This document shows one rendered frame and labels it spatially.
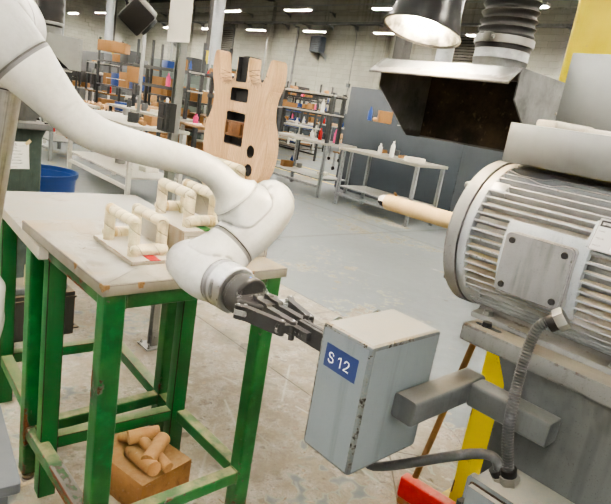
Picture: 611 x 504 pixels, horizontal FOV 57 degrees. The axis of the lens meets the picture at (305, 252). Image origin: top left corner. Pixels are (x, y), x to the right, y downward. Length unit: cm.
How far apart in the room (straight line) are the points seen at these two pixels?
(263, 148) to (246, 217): 60
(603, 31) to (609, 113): 93
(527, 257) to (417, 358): 21
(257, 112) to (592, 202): 107
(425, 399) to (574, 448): 22
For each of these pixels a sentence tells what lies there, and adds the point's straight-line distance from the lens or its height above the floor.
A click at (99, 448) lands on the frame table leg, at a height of 48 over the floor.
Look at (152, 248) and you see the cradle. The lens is 160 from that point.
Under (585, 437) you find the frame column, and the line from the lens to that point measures 92.
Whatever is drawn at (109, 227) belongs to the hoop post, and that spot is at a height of 98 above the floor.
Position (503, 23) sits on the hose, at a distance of 112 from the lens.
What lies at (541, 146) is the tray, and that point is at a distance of 92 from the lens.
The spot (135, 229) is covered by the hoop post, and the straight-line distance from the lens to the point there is 157.
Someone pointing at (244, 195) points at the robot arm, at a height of 123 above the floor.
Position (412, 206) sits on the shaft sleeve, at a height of 126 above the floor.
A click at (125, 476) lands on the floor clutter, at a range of 213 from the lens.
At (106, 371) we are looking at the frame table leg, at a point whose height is 70.
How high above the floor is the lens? 141
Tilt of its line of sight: 14 degrees down
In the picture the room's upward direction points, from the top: 9 degrees clockwise
